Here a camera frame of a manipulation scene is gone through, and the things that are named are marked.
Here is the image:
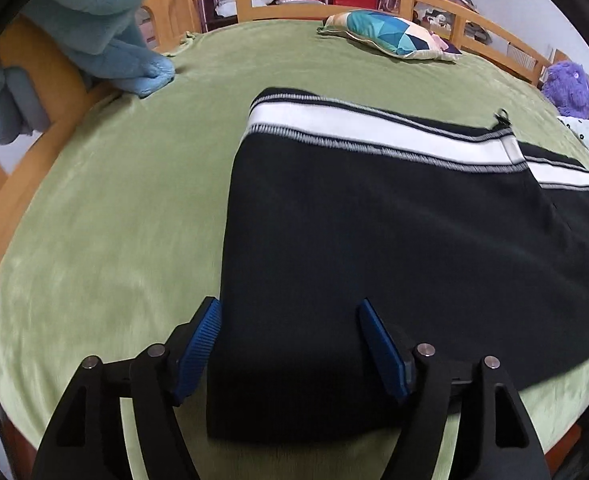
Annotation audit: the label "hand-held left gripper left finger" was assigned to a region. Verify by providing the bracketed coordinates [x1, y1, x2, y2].
[32, 296, 222, 480]

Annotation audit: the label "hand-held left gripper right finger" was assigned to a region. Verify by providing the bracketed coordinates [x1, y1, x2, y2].
[357, 298, 550, 480]

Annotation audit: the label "black pants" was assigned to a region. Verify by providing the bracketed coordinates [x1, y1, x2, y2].
[207, 87, 589, 443]

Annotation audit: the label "green fleece blanket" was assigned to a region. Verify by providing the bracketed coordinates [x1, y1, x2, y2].
[0, 19, 589, 480]

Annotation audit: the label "geometric patterned pillow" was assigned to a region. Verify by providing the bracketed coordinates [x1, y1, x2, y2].
[317, 10, 463, 62]

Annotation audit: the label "purple plush toy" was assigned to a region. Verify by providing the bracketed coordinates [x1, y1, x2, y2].
[542, 60, 589, 118]

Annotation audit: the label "light blue fleece garment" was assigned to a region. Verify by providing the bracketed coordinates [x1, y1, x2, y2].
[0, 0, 200, 146]

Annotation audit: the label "wooden bed frame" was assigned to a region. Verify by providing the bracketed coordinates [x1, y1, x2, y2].
[0, 0, 589, 461]

